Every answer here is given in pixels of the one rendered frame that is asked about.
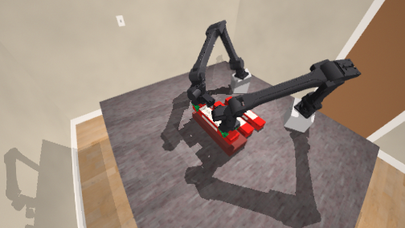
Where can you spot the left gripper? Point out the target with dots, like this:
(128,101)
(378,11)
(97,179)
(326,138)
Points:
(231,125)

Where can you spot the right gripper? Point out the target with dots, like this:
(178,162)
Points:
(195,103)

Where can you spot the red box of welding electrodes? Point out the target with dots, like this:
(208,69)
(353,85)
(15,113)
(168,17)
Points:
(245,128)
(205,113)
(251,118)

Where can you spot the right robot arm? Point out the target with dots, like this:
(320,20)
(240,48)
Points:
(197,79)

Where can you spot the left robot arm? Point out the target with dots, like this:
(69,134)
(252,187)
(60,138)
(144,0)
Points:
(324,75)

